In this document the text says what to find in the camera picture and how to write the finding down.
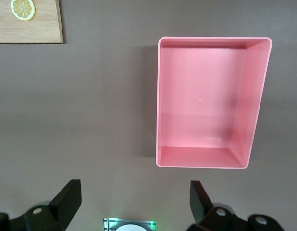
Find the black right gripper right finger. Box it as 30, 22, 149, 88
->
186, 180, 284, 231

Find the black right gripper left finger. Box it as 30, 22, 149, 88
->
0, 179, 82, 231

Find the pink plastic bin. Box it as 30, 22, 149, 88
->
155, 36, 273, 170

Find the bamboo cutting board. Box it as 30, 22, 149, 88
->
0, 0, 64, 44

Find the yellow lemon slice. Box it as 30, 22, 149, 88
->
10, 0, 36, 22

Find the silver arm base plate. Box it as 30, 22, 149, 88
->
103, 218, 157, 231

